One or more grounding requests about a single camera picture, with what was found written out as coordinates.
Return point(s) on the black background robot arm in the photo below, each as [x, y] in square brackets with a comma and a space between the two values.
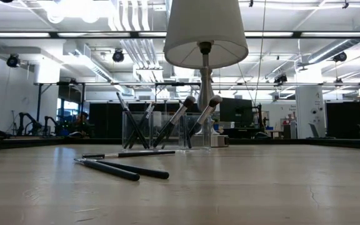
[27, 123]

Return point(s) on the large rounded makeup brush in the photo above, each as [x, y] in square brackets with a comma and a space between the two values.
[175, 120]

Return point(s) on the black computer monitor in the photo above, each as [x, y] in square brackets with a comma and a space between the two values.
[239, 112]

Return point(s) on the person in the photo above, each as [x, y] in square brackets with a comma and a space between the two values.
[82, 125]

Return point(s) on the clear acrylic brush organizer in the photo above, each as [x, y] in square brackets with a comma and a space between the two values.
[161, 122]

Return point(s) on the black ceiling spotlight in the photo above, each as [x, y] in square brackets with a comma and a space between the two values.
[12, 61]
[280, 79]
[118, 55]
[340, 57]

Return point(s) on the black overhead frame beam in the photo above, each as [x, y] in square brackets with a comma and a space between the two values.
[120, 83]
[297, 34]

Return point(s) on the large tapered powder makeup brush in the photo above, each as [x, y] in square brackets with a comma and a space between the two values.
[203, 117]

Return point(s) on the black room divider panel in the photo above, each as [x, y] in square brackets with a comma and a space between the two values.
[342, 120]
[105, 120]

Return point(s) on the black aluminium table frame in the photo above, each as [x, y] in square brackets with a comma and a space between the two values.
[323, 143]

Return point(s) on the table lamp white shade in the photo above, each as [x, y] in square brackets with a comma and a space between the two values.
[205, 31]

